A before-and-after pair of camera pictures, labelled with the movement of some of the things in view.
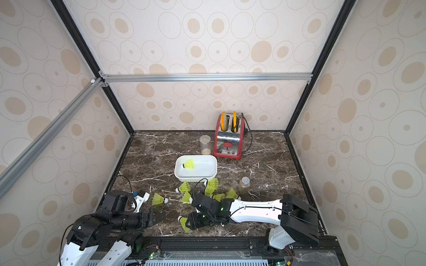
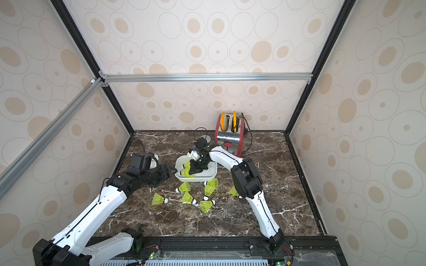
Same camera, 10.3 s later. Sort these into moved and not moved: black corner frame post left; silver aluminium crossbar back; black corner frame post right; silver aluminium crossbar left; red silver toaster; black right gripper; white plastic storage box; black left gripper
Moved: black left gripper; black right gripper
Not moved: white plastic storage box; red silver toaster; black corner frame post right; black corner frame post left; silver aluminium crossbar left; silver aluminium crossbar back
